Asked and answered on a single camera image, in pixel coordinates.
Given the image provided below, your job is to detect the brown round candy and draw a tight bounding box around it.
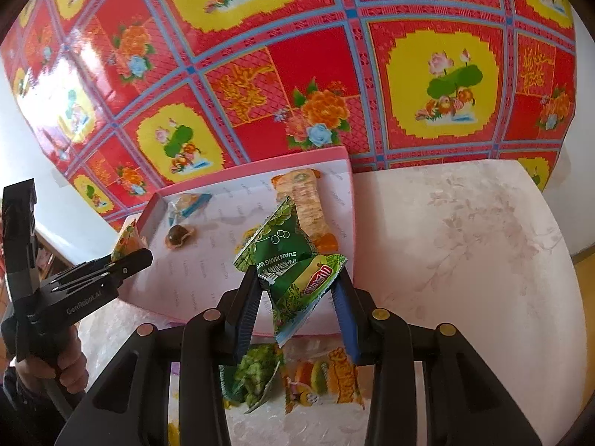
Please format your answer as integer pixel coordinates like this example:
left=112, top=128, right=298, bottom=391
left=164, top=224, right=194, bottom=250

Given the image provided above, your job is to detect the colourful fruit candy packet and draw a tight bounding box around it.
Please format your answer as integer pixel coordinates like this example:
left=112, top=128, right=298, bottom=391
left=282, top=345, right=365, bottom=414

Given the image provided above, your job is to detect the pink shallow cardboard box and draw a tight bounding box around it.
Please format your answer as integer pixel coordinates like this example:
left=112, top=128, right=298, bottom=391
left=119, top=147, right=355, bottom=322

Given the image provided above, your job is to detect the orange-ended long cracker pack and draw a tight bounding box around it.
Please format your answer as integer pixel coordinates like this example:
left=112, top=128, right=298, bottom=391
left=271, top=168, right=339, bottom=255

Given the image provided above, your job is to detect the wooden furniture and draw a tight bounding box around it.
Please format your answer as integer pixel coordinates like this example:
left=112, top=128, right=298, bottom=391
left=573, top=247, right=594, bottom=413

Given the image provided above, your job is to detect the red floral wall cloth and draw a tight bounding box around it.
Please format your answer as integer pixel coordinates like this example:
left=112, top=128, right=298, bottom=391
left=1, top=0, right=576, bottom=227

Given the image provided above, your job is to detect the person's left hand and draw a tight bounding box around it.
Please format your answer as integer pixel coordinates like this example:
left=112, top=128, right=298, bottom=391
left=15, top=325, right=89, bottom=396

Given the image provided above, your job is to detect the green pea packet front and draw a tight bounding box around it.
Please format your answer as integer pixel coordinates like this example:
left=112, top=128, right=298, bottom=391
left=219, top=343, right=283, bottom=413

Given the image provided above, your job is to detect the small orange candy packet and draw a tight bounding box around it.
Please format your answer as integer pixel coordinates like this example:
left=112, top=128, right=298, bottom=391
left=111, top=220, right=146, bottom=262

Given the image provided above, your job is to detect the blue-ended clear rice cracker pack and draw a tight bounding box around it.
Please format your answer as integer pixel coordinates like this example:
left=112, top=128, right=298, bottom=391
left=167, top=193, right=213, bottom=227

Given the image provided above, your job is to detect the green pea snack packet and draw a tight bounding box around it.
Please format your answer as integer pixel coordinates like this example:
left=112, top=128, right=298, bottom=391
left=234, top=197, right=347, bottom=346

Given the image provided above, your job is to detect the yellow-lidded jelly cup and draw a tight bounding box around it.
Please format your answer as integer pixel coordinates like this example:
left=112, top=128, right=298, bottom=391
left=234, top=226, right=260, bottom=255

